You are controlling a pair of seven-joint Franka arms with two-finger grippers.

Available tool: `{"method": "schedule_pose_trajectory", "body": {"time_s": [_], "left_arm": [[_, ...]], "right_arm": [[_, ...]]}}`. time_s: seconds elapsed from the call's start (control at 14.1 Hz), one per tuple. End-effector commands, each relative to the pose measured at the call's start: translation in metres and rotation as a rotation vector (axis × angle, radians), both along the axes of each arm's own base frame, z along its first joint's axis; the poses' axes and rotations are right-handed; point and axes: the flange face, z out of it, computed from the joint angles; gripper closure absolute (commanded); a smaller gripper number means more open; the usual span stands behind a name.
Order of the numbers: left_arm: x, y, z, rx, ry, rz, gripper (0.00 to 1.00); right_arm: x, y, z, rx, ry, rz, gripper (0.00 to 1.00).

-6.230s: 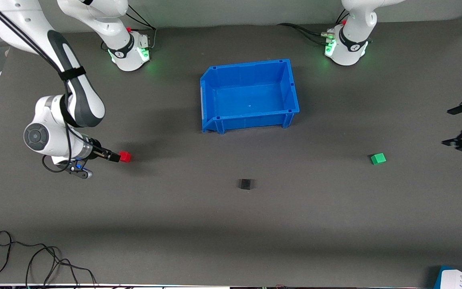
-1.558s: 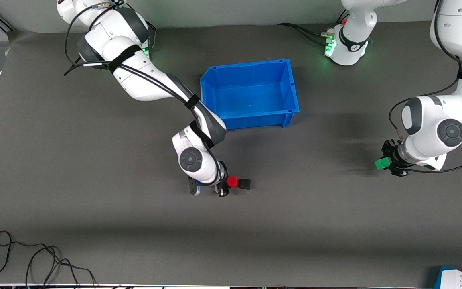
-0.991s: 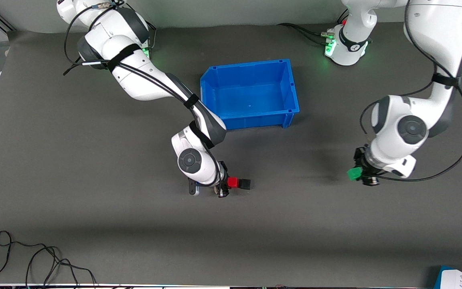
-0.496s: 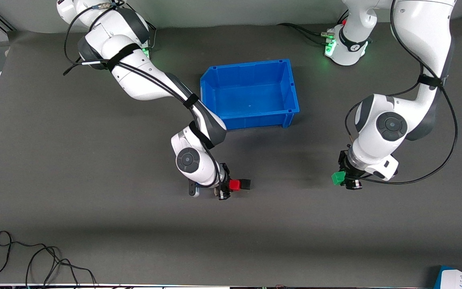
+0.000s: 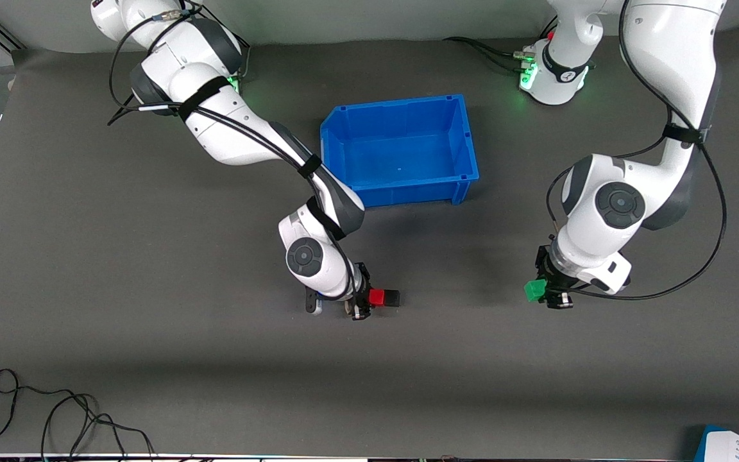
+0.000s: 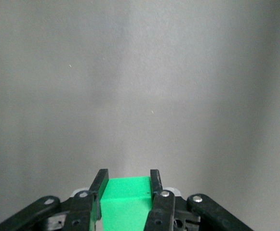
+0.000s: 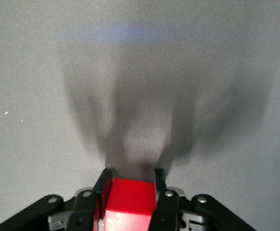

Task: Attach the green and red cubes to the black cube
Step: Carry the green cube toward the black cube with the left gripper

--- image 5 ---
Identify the dark grey table mat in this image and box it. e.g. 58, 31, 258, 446
0, 26, 739, 459

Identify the blue plastic storage bin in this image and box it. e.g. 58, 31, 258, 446
319, 94, 480, 209

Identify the black left arm base cable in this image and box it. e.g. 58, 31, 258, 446
443, 37, 534, 73

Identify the black arm base cable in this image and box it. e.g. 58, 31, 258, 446
216, 14, 252, 81
443, 37, 534, 73

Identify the black right arm base cable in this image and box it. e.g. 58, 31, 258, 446
216, 14, 252, 81

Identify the thin black loose cable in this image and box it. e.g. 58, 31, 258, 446
0, 368, 155, 461

